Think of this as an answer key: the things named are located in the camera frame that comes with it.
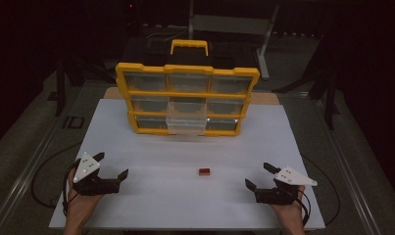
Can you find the black stand leg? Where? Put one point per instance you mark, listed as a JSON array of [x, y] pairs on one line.
[[330, 104], [60, 88]]

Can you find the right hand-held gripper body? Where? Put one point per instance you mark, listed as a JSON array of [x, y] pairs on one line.
[[291, 178]]

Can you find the yellow drawer organizer cabinet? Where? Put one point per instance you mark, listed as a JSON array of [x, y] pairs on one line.
[[188, 95]]

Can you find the person's left hand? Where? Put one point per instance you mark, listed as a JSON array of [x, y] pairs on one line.
[[82, 202]]

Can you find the person's right hand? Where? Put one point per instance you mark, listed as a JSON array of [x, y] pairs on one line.
[[291, 211]]

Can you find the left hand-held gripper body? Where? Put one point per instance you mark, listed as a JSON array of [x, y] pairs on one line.
[[87, 168]]

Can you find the clear plastic drawer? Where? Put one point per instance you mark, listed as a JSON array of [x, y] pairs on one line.
[[186, 122]]

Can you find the small red block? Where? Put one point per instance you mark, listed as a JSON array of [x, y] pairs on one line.
[[204, 171]]

